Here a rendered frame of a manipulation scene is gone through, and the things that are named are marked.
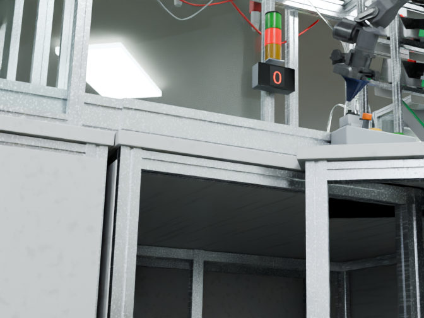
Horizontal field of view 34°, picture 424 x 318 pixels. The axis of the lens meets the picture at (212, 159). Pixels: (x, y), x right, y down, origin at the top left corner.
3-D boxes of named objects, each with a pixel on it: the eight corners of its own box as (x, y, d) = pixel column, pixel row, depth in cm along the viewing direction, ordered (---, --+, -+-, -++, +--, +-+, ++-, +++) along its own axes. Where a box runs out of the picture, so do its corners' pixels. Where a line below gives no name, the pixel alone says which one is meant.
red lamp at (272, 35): (284, 45, 208) (284, 29, 209) (269, 41, 206) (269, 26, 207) (276, 50, 212) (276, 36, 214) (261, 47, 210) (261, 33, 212)
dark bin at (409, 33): (457, 43, 212) (462, 17, 210) (418, 37, 209) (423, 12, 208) (412, 40, 239) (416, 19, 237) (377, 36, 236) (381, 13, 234)
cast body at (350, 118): (364, 135, 197) (363, 111, 198) (351, 132, 195) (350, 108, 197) (347, 142, 204) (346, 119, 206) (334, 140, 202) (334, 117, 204)
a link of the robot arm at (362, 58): (388, 53, 204) (370, 48, 208) (358, 48, 189) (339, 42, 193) (379, 81, 206) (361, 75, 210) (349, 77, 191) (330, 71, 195)
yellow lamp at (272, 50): (284, 60, 207) (284, 45, 208) (269, 57, 205) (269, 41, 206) (276, 66, 211) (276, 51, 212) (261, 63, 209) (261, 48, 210)
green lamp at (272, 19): (284, 29, 209) (284, 14, 210) (269, 26, 207) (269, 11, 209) (276, 35, 214) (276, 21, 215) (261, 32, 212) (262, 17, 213)
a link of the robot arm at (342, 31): (390, 17, 199) (356, 8, 207) (379, 5, 193) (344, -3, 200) (373, 53, 200) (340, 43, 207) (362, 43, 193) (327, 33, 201)
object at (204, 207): (627, 216, 199) (626, 206, 200) (117, 143, 142) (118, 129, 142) (343, 264, 324) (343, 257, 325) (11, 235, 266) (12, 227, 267)
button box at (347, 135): (418, 160, 174) (416, 136, 176) (347, 149, 166) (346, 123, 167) (400, 166, 180) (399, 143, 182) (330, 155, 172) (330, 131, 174)
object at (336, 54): (362, 52, 202) (342, 45, 206) (351, 48, 197) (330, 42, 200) (355, 72, 204) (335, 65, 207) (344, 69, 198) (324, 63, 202)
